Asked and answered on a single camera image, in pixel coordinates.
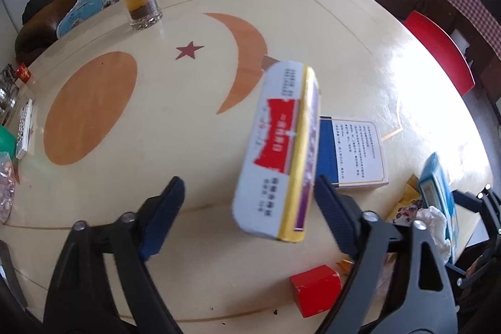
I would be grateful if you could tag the plastic bag of nuts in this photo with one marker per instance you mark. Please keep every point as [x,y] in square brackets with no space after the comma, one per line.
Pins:
[8,181]

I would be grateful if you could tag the blue white cigarette box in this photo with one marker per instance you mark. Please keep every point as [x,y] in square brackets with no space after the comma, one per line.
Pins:
[350,153]

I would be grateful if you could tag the glass teapot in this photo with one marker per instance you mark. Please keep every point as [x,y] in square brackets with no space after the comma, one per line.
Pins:
[8,94]

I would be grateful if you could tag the green thermos bottle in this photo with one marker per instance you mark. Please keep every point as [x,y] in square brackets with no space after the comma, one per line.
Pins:
[7,142]

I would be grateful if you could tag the white remote control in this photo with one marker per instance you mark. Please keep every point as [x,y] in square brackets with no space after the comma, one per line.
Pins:
[24,130]

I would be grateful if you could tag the yellow snack wrapper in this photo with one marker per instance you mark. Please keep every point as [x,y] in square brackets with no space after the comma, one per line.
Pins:
[408,205]

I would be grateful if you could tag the red plastic stool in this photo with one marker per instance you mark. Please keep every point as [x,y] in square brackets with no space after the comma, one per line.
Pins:
[441,46]

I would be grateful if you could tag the small red cup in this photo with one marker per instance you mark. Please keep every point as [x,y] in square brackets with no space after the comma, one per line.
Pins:
[23,73]

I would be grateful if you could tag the gold purple cigarette box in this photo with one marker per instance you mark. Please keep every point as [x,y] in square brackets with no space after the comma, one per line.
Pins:
[274,189]

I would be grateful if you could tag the white tissue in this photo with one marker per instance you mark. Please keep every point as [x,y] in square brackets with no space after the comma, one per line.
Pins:
[436,223]

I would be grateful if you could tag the checkered tablecloth side table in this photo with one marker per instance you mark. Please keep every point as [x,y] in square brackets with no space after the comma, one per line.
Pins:
[482,31]

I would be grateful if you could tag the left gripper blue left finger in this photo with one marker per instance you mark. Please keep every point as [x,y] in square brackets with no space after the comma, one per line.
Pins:
[156,217]

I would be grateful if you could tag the blue white medicine box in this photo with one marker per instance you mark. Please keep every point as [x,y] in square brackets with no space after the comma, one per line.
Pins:
[435,191]

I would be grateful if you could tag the left gripper dark blue right finger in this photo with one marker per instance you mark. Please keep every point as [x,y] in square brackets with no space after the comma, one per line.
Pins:
[342,215]

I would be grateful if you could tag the small red box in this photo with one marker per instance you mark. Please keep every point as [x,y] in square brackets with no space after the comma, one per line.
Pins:
[315,291]

